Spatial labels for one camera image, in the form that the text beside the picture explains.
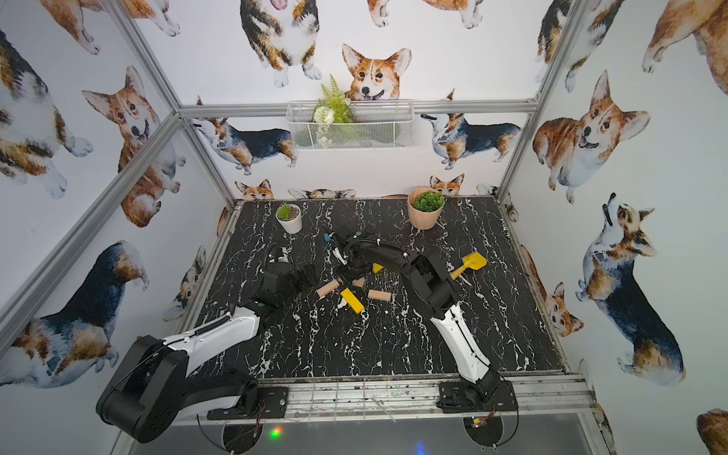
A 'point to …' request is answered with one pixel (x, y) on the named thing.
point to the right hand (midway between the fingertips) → (349, 276)
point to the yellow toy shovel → (474, 260)
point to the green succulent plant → (428, 201)
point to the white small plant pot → (295, 224)
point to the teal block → (327, 237)
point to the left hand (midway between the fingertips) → (307, 264)
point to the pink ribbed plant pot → (424, 220)
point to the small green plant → (283, 213)
